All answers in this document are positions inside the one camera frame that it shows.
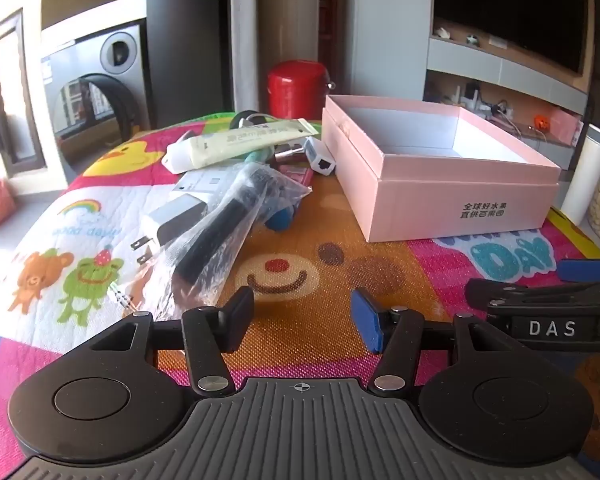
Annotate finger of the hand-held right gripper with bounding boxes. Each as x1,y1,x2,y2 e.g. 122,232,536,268
466,277,600,318
555,258,600,284

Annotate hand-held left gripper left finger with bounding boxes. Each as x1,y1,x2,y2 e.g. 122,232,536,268
87,287,255,398

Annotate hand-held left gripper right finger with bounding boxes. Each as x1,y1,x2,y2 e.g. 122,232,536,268
351,288,518,397

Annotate black item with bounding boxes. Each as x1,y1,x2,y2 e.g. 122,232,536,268
157,162,314,294

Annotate blue ball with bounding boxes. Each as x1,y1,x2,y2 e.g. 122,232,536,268
266,205,296,234

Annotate white plug charger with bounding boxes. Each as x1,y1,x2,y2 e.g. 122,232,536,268
131,197,209,267

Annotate pink cardboard box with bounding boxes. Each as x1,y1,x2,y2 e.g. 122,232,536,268
321,94,562,244

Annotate small white box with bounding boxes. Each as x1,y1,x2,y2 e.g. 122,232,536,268
170,169,243,208

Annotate red transparent small item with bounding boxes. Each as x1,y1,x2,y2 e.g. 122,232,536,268
274,160,315,184

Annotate teal small item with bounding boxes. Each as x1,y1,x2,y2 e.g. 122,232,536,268
244,147,282,166

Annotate white network adapter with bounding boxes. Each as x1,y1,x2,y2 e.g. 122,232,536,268
303,137,337,177

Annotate cream squeeze tube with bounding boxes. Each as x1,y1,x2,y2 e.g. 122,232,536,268
161,118,323,174

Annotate black looped strap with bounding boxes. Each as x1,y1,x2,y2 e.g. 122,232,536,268
229,109,272,134

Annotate printed cartoon mat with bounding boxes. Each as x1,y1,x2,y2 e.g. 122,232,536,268
0,110,600,480

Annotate white cylindrical bottle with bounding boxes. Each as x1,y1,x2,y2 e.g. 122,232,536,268
560,122,600,212

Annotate pink shelf box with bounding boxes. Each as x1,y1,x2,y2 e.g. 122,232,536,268
550,108,584,146

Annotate white router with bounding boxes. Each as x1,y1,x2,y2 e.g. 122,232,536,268
457,84,486,111

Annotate red metal canister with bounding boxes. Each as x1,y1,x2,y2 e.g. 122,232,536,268
266,59,338,124

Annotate black tall cabinet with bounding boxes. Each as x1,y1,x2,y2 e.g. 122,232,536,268
145,0,232,131

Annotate black television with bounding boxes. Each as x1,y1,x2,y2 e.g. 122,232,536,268
432,0,593,76

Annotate grey washing machine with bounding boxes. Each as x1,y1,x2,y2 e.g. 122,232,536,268
40,21,153,144

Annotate grey wall shelf unit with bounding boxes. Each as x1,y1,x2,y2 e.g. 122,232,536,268
422,22,590,147

